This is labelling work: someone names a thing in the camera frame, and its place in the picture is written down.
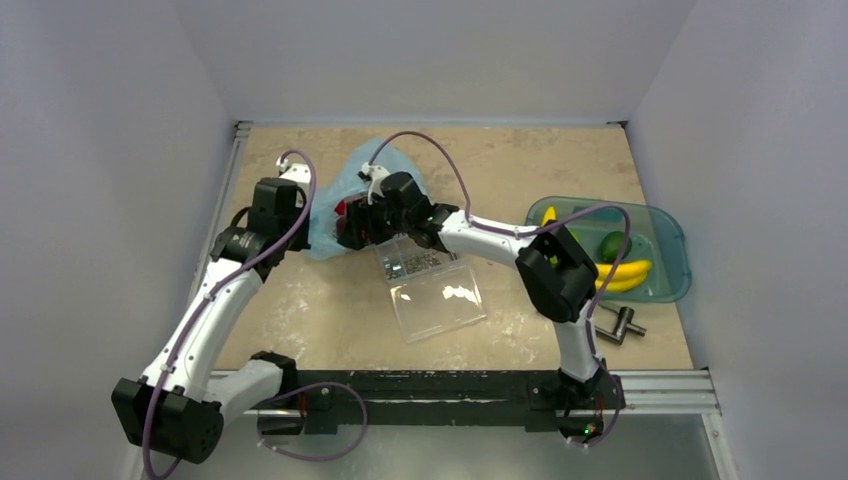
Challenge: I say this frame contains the red fake fruit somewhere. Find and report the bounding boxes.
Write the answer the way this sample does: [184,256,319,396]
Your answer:
[334,199,349,238]

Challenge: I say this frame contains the light blue plastic bag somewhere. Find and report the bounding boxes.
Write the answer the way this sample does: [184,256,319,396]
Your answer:
[306,137,429,261]

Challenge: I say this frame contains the yellow fake squash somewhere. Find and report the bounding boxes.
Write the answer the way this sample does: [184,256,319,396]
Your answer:
[540,206,558,227]

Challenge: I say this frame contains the yellow fake banana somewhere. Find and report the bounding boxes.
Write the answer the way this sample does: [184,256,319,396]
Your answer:
[595,260,653,293]

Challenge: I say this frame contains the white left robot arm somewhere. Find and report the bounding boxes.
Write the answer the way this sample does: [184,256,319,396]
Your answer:
[111,173,315,464]

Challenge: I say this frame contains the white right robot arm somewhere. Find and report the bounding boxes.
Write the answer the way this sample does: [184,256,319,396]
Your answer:
[332,172,624,408]

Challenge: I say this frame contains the green fake lime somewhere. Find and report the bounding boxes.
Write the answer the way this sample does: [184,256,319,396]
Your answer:
[598,230,632,264]

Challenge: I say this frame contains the clear plastic screw box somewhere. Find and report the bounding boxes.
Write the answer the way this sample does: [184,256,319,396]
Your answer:
[376,237,487,343]

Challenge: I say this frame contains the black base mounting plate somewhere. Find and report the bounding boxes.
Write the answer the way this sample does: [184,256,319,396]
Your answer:
[256,370,624,439]

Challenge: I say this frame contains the dark metal crank tool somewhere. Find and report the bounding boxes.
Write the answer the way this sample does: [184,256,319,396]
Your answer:
[594,302,647,345]

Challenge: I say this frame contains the teal plastic tray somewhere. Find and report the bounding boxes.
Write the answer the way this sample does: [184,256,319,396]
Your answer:
[567,202,692,303]

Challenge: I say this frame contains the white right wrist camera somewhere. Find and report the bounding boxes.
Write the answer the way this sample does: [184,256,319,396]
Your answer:
[358,162,390,205]

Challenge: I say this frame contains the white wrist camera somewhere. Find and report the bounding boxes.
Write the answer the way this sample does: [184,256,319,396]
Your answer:
[358,162,390,205]
[276,156,313,193]

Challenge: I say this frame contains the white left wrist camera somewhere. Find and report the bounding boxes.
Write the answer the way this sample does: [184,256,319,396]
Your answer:
[276,156,313,193]

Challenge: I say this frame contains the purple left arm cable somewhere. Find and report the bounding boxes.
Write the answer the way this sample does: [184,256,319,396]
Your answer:
[141,148,368,480]

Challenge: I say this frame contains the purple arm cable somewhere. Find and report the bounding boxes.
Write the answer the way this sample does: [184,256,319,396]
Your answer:
[141,148,368,480]
[357,131,633,450]

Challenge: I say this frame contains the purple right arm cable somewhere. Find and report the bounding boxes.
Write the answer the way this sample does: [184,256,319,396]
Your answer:
[357,131,633,450]

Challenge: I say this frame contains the aluminium frame rail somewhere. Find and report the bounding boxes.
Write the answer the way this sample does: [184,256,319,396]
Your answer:
[211,367,717,415]

